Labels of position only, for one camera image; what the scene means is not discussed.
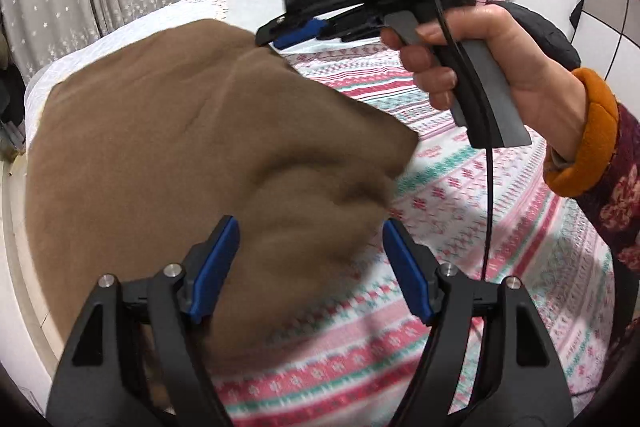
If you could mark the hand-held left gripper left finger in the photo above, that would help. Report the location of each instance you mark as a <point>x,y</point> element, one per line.
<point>215,267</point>

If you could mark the checkered padded wall panel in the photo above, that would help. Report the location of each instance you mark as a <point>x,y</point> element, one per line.
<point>605,2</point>

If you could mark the patterned striped blanket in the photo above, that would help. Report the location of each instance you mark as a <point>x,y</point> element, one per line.
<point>450,207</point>

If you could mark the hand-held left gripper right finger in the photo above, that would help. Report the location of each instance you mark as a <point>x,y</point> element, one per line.
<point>407,272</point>

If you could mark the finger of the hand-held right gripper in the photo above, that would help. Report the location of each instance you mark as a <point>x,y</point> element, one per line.
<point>355,23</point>
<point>300,33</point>

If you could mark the person's right hand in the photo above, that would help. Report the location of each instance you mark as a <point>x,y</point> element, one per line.
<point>540,77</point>

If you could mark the hanging dark clothes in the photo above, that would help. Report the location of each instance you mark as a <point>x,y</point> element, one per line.
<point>9,97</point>

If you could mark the black padded jacket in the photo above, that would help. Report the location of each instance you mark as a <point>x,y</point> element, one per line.
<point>545,32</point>

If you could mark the brown coat with fur collar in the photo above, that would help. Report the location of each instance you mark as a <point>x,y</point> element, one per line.
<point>150,132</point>

